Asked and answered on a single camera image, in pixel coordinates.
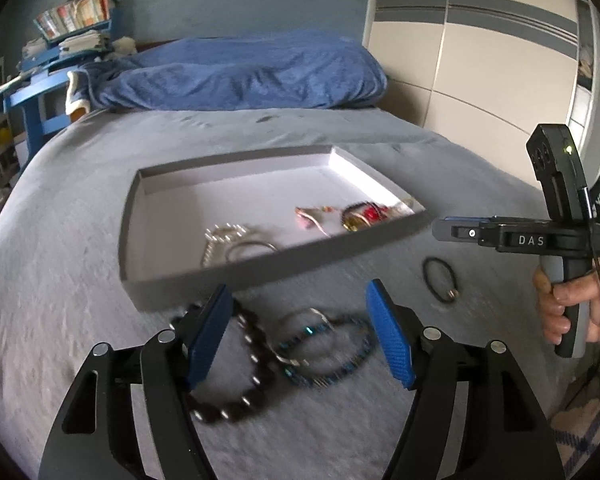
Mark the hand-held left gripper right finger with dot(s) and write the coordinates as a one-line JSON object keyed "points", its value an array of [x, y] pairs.
{"points": [[387, 332]]}

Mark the grey cardboard box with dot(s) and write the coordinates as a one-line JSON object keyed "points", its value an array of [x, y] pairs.
{"points": [[180, 200]]}

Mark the beige wardrobe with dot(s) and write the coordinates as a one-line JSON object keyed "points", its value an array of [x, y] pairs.
{"points": [[480, 75]]}

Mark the blue pillow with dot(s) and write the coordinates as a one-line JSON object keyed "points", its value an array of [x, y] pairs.
{"points": [[240, 75]]}

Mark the row of books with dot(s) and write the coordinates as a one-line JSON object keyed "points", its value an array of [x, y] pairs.
{"points": [[75, 15]]}

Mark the white plush toy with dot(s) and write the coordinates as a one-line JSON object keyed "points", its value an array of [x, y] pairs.
{"points": [[125, 43]]}

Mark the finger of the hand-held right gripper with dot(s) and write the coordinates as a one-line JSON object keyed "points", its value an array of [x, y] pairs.
{"points": [[455, 234], [467, 218]]}

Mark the plaid garment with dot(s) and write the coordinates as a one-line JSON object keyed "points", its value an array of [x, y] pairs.
{"points": [[587, 435]]}

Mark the blue wooden desk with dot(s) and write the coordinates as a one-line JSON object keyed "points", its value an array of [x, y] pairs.
{"points": [[30, 110]]}

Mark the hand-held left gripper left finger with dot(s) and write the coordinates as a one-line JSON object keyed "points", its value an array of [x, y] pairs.
{"points": [[207, 340]]}

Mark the stack of papers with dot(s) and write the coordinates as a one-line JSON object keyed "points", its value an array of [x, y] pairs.
{"points": [[80, 42]]}

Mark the pink tassel charm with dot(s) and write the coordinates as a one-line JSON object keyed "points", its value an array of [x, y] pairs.
{"points": [[307, 217]]}

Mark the grey fleece blanket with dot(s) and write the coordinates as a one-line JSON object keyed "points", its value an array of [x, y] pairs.
{"points": [[55, 260]]}

